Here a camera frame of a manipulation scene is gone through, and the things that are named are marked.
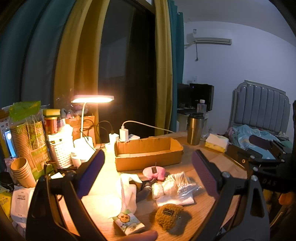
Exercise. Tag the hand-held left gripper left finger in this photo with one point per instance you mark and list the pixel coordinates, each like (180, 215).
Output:
(92, 169)

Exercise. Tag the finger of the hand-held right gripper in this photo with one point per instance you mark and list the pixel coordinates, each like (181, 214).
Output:
(260, 142)
(235, 153)

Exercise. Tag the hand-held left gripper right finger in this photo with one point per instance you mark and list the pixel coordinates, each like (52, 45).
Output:
(205, 173)

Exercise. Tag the cardboard box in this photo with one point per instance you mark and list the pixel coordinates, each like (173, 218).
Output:
(148, 157)

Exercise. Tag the person's right hand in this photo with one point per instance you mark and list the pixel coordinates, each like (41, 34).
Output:
(285, 198)

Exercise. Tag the person's left hand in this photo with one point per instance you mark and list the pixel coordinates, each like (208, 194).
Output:
(138, 236)

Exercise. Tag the light blue blanket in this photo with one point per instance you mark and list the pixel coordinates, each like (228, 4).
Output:
(245, 136)

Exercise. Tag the small white bottle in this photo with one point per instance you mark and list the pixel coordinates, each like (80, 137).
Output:
(75, 160)

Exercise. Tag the yellow tissue box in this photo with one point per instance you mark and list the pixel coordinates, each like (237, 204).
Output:
(216, 142)

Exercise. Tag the bag of cotton swabs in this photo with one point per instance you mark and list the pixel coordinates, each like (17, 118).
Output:
(182, 182)

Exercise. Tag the white woven basket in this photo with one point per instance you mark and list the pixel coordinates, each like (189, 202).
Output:
(60, 153)

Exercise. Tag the grey padded bed headboard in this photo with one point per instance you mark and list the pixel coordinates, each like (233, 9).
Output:
(261, 104)

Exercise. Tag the white wrapped ball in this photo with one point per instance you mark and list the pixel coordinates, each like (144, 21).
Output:
(157, 190)
(170, 187)

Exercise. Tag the flat white napkin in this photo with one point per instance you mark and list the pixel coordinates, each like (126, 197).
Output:
(175, 201)

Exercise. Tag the crumpled white tissue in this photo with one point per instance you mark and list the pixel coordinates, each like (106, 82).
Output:
(127, 192)

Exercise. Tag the steel tumbler with black lid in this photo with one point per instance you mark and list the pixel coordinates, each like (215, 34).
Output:
(195, 129)

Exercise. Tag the brown paper bag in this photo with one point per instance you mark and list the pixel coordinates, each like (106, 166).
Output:
(87, 122)

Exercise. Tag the white tissue in basket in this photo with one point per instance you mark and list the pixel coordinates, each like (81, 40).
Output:
(66, 131)

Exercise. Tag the pink plush toy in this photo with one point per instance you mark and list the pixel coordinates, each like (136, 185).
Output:
(153, 172)

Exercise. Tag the brown plush toy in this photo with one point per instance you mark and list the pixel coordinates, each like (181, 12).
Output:
(168, 215)

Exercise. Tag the dark grey cloth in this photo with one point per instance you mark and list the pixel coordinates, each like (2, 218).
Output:
(143, 192)

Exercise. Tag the clear plastic bottle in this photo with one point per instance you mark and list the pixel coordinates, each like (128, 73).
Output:
(201, 106)

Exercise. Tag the white side desk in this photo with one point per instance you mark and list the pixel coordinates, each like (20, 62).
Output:
(185, 118)

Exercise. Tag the red jar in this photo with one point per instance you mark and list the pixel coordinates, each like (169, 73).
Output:
(50, 125)

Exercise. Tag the cartoon print tissue pack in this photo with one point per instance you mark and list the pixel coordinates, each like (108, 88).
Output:
(128, 222)

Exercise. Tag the black computer monitor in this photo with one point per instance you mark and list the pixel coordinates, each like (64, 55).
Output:
(201, 96)

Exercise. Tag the yellow green sponge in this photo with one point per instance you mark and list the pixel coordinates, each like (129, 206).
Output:
(51, 112)

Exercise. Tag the white desk lamp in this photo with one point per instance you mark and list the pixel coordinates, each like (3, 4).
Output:
(92, 98)

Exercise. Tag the loose stack of paper cups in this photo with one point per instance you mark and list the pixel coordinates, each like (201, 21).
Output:
(22, 172)

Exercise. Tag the bagged stack of paper cups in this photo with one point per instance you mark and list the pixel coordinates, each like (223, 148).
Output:
(27, 139)

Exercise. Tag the dark computer tower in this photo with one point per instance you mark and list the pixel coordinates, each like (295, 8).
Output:
(183, 95)

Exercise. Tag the white flat packet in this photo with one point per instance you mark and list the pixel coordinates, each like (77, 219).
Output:
(22, 205)

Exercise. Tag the dark jar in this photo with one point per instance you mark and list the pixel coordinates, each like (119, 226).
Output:
(6, 182)

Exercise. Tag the tablet with lit screen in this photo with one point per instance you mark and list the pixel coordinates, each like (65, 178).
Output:
(9, 143)

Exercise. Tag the yellow snack packet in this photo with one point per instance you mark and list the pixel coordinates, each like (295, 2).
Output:
(5, 205)

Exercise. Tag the yellow curtain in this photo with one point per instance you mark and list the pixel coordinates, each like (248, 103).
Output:
(76, 58)
(164, 69)

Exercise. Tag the white air conditioner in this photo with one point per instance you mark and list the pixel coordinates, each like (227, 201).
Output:
(209, 37)

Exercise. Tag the teal curtain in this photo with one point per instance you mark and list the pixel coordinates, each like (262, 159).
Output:
(177, 46)
(27, 46)

